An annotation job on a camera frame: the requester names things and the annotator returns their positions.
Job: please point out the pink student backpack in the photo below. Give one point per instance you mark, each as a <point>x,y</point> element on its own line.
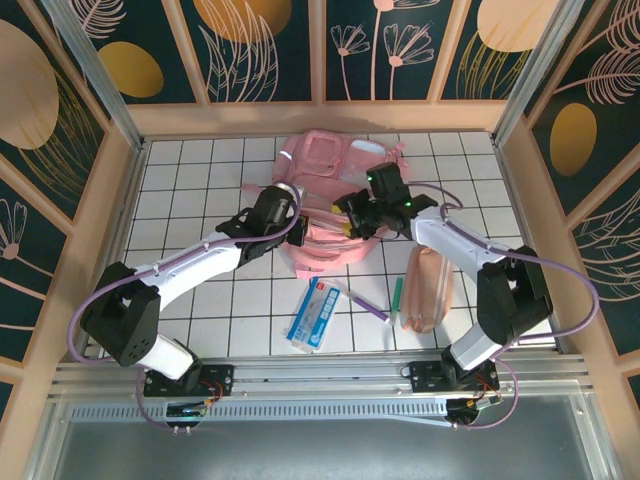
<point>320,165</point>

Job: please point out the purple pen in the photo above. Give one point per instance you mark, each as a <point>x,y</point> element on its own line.
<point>370,306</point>

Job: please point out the peach zip pencil case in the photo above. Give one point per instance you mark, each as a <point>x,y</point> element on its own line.
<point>430,295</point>

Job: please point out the blue white ruler set packet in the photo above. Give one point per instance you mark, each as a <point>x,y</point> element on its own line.
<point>312,315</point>

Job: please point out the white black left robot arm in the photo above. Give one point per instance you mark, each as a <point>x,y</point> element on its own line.
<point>200,265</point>

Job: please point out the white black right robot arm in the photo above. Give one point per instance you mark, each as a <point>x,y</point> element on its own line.
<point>450,240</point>

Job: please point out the green marker pen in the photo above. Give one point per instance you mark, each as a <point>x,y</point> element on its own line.
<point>398,295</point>

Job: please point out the grey metal sheet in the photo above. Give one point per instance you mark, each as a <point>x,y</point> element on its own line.
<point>320,455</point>

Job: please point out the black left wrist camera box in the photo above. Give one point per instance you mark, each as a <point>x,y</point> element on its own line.
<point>275,205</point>

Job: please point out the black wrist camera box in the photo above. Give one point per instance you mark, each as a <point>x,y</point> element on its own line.
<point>275,205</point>
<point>385,180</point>

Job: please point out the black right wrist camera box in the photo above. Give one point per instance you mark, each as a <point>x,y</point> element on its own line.
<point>385,180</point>

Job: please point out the aluminium side rail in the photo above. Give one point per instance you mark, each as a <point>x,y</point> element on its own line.
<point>517,200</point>
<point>131,180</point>

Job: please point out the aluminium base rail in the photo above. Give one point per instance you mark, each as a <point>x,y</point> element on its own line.
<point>320,377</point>

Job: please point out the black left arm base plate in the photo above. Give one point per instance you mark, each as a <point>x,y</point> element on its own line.
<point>215,380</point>

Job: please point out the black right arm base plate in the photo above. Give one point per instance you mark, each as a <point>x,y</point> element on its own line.
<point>425,377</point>

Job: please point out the aluminium frame post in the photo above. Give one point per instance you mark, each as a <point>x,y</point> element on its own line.
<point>530,70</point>
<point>95,65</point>

